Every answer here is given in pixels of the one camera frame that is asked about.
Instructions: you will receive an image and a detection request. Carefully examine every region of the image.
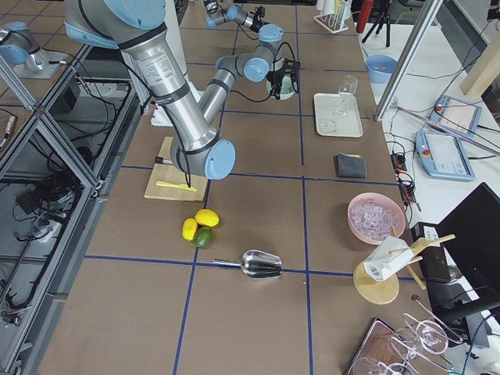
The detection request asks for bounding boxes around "wooden stand with box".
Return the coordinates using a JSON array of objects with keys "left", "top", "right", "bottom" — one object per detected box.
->
[{"left": 353, "top": 234, "right": 455, "bottom": 305}]

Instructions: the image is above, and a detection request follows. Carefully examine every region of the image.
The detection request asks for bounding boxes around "far teach pendant tablet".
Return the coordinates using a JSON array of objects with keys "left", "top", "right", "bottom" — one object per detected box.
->
[{"left": 429, "top": 95, "right": 482, "bottom": 138}]

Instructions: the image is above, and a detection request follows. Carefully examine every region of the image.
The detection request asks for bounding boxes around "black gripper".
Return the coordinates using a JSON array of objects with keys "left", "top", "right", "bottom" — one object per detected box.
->
[
  {"left": 268, "top": 64, "right": 286, "bottom": 98},
  {"left": 249, "top": 18, "right": 265, "bottom": 33}
]

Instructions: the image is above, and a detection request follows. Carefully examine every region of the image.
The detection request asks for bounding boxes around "black tripod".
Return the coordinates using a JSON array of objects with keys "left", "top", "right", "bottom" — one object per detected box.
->
[{"left": 361, "top": 1, "right": 391, "bottom": 48}]

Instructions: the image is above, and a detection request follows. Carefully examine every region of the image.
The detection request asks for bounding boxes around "steel ice scoop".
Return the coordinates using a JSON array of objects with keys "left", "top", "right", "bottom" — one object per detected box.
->
[{"left": 212, "top": 249, "right": 283, "bottom": 279}]

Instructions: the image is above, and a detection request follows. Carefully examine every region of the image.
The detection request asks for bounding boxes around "teach pendant tablet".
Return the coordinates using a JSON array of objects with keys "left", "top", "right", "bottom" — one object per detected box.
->
[
  {"left": 429, "top": 95, "right": 482, "bottom": 138},
  {"left": 415, "top": 130, "right": 475, "bottom": 181}
]

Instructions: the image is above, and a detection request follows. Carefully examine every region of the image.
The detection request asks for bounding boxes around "yellow lemon front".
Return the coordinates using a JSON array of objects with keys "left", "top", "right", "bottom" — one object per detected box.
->
[{"left": 195, "top": 209, "right": 220, "bottom": 227}]

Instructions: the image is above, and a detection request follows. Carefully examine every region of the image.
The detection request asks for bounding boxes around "near teach pendant tablet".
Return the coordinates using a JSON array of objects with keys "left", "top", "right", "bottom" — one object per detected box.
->
[{"left": 415, "top": 130, "right": 475, "bottom": 181}]

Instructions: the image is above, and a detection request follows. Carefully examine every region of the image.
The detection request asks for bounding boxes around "cream bear tray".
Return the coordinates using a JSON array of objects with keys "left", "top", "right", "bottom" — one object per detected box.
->
[{"left": 313, "top": 93, "right": 363, "bottom": 138}]

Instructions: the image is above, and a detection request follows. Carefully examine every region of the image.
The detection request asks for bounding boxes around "white wire cup rack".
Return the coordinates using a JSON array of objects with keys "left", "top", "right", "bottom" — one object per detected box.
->
[{"left": 313, "top": 0, "right": 352, "bottom": 34}]

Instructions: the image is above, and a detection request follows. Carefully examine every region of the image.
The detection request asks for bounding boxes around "red fire extinguisher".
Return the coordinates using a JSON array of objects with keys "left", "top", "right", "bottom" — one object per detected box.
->
[{"left": 356, "top": 0, "right": 374, "bottom": 34}]

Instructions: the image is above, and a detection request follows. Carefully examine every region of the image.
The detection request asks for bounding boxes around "green bowl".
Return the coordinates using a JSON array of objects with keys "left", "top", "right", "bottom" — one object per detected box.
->
[{"left": 266, "top": 76, "right": 295, "bottom": 101}]

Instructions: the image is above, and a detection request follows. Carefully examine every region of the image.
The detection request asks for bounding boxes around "yellow lemon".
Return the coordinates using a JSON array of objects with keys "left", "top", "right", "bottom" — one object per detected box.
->
[
  {"left": 181, "top": 217, "right": 198, "bottom": 241},
  {"left": 195, "top": 209, "right": 220, "bottom": 227}
]

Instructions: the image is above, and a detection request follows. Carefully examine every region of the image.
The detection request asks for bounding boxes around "blue bowl with fork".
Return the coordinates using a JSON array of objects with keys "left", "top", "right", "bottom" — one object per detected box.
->
[{"left": 366, "top": 55, "right": 398, "bottom": 84}]

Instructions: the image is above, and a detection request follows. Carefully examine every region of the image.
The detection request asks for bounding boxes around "black laptop monitor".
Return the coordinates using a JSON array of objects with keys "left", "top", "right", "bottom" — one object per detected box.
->
[{"left": 411, "top": 182, "right": 499, "bottom": 323}]

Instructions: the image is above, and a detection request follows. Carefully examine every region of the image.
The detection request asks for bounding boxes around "wooden cutting board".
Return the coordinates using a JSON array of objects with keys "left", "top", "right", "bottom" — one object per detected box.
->
[{"left": 144, "top": 136, "right": 209, "bottom": 203}]

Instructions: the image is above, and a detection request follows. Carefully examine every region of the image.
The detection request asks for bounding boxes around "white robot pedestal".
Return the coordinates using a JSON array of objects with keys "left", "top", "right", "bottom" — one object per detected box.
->
[{"left": 151, "top": 0, "right": 201, "bottom": 127}]

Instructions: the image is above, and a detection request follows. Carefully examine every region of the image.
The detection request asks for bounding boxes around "yellow lemon back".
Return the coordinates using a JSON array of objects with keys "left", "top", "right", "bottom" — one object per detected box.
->
[{"left": 181, "top": 217, "right": 198, "bottom": 241}]

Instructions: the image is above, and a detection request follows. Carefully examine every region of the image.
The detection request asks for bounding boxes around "aluminium frame post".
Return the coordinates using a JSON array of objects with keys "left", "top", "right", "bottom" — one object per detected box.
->
[{"left": 374, "top": 0, "right": 443, "bottom": 121}]

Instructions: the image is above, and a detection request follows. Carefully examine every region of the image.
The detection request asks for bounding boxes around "pink bowl with ice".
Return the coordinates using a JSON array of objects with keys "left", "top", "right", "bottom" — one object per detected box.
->
[{"left": 347, "top": 192, "right": 406, "bottom": 245}]

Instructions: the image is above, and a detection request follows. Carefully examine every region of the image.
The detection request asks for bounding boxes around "clear wine glass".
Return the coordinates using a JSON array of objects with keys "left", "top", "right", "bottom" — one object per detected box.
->
[{"left": 334, "top": 75, "right": 358, "bottom": 118}]

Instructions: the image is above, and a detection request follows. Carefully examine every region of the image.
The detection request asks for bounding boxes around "green avocado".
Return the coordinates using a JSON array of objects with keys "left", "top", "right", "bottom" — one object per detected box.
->
[{"left": 193, "top": 227, "right": 213, "bottom": 248}]

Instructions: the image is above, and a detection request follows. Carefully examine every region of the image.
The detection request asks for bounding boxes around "steel muddler black cap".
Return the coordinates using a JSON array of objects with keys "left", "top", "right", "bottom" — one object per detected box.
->
[{"left": 154, "top": 156, "right": 173, "bottom": 165}]

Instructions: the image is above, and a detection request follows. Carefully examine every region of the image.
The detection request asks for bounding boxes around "yellow plastic knife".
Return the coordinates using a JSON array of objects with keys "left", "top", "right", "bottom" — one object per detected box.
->
[{"left": 155, "top": 180, "right": 198, "bottom": 192}]

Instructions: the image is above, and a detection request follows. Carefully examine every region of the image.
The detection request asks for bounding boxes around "grey yellow cloth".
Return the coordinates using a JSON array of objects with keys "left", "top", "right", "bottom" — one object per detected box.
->
[{"left": 334, "top": 153, "right": 368, "bottom": 178}]

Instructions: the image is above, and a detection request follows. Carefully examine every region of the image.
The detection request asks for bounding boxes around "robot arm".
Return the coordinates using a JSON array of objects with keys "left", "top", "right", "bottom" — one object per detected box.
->
[
  {"left": 203, "top": 0, "right": 266, "bottom": 33},
  {"left": 65, "top": 1, "right": 284, "bottom": 180}
]

